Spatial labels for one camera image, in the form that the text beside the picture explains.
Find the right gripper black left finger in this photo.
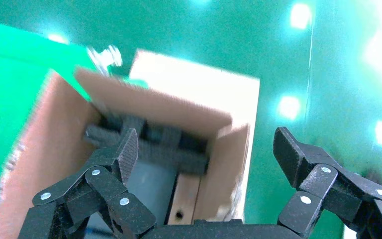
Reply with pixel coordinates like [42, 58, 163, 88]
[18, 127, 157, 239]

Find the green table cloth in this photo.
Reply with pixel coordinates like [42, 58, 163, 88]
[0, 17, 149, 214]

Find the large open cardboard carton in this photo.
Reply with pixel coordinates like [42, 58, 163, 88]
[0, 49, 262, 239]

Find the black foam insert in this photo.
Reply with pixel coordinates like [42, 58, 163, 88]
[84, 113, 210, 176]

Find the silver binder clip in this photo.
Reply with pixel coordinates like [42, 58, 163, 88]
[86, 44, 124, 77]

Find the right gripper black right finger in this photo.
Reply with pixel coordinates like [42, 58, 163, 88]
[273, 126, 382, 239]

